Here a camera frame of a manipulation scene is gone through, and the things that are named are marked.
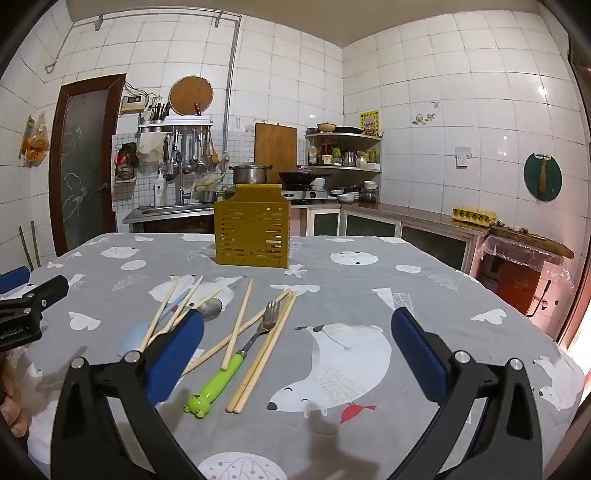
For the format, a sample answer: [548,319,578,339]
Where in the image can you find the green frog handle fork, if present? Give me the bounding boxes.
[183,300,280,419]

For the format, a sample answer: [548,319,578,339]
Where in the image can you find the bamboo chopstick pair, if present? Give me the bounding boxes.
[225,290,290,413]
[234,290,297,414]

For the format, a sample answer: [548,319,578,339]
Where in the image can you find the bamboo chopstick long diagonal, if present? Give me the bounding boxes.
[181,294,266,376]

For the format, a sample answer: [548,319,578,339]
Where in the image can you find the kitchen counter with cabinets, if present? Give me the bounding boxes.
[119,202,488,276]

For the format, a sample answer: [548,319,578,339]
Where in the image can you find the person's left hand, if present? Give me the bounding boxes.
[1,352,30,438]

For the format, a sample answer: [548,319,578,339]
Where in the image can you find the white soap bottle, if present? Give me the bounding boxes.
[153,172,166,207]

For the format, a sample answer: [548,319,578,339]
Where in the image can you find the plastic covered side table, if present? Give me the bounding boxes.
[476,225,574,319]

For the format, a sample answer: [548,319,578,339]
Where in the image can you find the dark wooden glass door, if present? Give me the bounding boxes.
[48,74,125,256]

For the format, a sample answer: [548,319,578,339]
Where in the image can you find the grey polar bear tablecloth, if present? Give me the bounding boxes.
[19,233,584,479]

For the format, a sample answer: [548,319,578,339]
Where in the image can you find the yellow perforated utensil holder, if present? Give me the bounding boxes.
[214,184,290,268]

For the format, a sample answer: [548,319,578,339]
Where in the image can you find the yellow egg tray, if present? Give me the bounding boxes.
[452,207,498,228]

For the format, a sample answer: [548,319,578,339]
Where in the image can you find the steel cooking pot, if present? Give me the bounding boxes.
[229,162,273,185]

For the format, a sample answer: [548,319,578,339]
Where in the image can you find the round woven tray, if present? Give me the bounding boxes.
[168,75,213,116]

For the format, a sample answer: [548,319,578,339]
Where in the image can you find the gas stove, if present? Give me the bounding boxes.
[281,189,329,204]

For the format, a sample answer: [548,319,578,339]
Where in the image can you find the black wok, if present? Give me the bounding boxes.
[279,169,331,191]

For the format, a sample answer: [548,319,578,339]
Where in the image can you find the wooden cutting board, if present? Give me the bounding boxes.
[254,123,297,184]

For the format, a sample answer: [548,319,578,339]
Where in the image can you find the corner metal shelf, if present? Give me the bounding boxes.
[305,130,382,173]

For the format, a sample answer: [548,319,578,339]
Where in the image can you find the green round wall board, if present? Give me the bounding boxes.
[524,153,563,202]

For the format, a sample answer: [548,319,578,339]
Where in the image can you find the white wall socket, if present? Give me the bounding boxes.
[454,146,472,169]

